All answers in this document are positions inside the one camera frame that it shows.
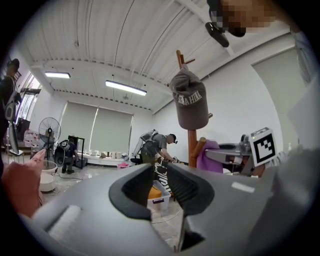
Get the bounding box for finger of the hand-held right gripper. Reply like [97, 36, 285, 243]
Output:
[218, 142, 242, 151]
[204, 148, 242, 165]

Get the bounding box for ceiling light panel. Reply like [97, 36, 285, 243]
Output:
[44, 71, 71, 80]
[104, 79, 148, 97]

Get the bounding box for grey roller blind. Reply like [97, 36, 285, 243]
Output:
[89, 107, 134, 156]
[59, 101, 99, 154]

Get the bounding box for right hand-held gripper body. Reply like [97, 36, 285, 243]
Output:
[234, 126, 278, 177]

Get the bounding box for purple cloth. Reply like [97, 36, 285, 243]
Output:
[196, 139, 225, 174]

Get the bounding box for orange plush toy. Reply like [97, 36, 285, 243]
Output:
[148, 186, 161, 200]

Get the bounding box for wooden coat rack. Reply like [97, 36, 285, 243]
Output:
[166, 49, 214, 168]

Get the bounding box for white round tub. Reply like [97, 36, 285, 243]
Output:
[39, 159, 59, 193]

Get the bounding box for black standing fan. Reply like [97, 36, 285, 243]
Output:
[38, 116, 62, 167]

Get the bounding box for stack of red white packets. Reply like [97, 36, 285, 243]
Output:
[23, 129, 41, 148]

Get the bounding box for white floor cable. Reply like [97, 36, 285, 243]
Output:
[151, 208, 183, 225]

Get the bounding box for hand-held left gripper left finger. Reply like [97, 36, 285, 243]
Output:
[21, 163, 176, 256]

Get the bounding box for grey baseball cap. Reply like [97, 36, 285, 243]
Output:
[169, 63, 210, 131]

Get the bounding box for person's head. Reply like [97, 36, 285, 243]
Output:
[206, 0, 298, 38]

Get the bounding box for person's right forearm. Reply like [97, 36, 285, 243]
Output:
[263, 146, 305, 169]

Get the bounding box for black white striped blanket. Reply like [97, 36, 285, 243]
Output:
[153, 161, 176, 198]

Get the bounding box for pink chair cover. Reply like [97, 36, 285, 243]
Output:
[1, 148, 47, 218]

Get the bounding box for black metal frame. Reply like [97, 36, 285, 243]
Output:
[67, 135, 86, 169]

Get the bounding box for black head camera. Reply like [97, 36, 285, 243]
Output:
[205, 9, 230, 48]

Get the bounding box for person's grey clothed body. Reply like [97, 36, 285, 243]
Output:
[246, 28, 320, 256]

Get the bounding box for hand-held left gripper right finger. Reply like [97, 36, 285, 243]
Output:
[166, 163, 276, 256]

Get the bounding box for clear storage box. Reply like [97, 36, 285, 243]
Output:
[146, 179, 172, 212]

